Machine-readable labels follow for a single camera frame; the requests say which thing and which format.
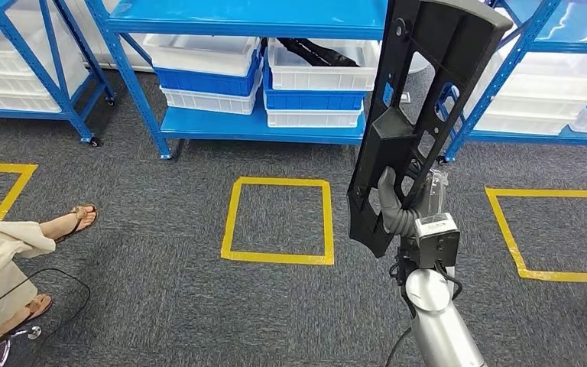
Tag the chrome stool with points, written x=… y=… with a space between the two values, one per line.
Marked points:
x=34 y=332

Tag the black plastic panel part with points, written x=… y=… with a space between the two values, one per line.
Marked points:
x=389 y=131

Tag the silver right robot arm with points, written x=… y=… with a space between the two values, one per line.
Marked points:
x=440 y=329

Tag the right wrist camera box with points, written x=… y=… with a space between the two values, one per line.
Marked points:
x=435 y=243

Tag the blue metal shelf rack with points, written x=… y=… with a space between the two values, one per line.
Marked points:
x=567 y=30
x=36 y=68
x=248 y=15

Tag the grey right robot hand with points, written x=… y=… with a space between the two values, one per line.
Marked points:
x=392 y=218

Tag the white plastic bin stack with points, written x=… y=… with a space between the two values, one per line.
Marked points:
x=0 y=71
x=541 y=91

